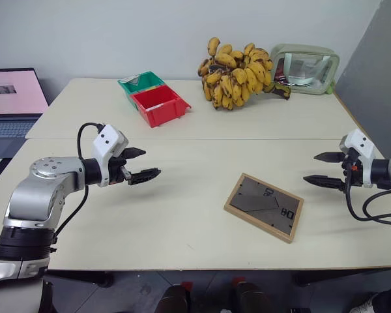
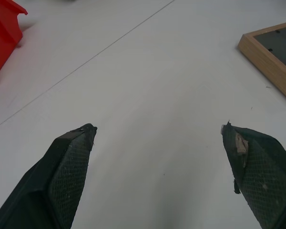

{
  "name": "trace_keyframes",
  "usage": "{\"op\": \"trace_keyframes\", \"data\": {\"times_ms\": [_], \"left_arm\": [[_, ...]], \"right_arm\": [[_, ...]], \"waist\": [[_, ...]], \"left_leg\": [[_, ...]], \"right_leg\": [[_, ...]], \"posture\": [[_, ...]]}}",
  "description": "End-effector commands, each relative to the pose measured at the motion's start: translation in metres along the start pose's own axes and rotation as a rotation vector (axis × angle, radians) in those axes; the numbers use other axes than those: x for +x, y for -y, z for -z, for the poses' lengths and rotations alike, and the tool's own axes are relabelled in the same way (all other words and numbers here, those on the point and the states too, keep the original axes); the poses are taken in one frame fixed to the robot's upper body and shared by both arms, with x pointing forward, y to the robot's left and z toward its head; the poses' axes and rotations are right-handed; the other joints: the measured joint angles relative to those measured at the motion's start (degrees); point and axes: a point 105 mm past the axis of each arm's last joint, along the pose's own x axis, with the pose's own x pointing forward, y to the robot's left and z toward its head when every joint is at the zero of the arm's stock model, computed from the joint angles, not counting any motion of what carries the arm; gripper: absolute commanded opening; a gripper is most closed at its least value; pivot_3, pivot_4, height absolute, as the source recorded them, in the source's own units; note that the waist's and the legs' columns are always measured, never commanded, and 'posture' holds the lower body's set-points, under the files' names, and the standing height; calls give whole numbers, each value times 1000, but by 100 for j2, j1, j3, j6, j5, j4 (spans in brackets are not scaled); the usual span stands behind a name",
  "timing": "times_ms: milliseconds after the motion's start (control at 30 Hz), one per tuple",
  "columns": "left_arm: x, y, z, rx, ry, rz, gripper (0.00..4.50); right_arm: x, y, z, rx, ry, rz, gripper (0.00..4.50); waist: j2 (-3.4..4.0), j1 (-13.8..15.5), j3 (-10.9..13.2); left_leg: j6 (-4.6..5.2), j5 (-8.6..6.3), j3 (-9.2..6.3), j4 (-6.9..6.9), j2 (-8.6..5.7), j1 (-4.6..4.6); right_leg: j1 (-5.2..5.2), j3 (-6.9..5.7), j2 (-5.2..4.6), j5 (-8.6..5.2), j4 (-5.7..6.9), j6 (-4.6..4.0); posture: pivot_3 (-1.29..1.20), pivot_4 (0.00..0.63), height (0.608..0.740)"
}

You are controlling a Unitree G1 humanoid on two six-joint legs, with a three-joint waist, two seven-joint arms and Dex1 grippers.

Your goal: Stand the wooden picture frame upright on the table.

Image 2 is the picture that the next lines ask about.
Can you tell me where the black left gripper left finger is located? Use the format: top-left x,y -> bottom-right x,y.
0,123 -> 98,229

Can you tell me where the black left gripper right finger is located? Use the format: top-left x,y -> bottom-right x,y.
220,121 -> 286,229

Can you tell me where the red plastic bin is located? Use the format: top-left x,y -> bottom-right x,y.
0,0 -> 28,84

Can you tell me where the wooden frame tray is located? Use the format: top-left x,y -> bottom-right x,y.
238,20 -> 286,104

